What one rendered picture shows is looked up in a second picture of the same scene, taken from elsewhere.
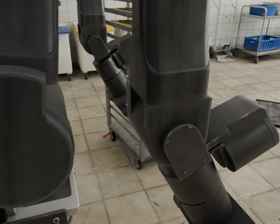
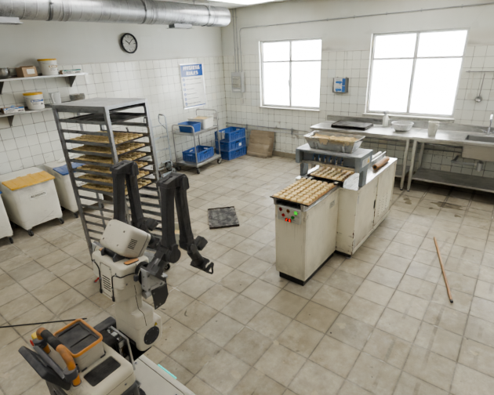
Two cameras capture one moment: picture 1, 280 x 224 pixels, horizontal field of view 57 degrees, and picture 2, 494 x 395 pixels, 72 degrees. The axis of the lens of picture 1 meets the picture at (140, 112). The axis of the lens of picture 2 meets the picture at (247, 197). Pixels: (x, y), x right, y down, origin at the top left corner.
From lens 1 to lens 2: 1.64 m
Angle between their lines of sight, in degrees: 30
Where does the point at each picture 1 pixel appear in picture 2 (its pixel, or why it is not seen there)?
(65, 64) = (2, 226)
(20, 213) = not seen: hidden behind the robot
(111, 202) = not seen: hidden behind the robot
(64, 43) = not seen: outside the picture
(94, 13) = (140, 217)
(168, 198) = (169, 302)
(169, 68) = (188, 237)
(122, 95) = (153, 242)
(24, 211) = not seen: hidden behind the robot
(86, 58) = (27, 214)
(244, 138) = (201, 243)
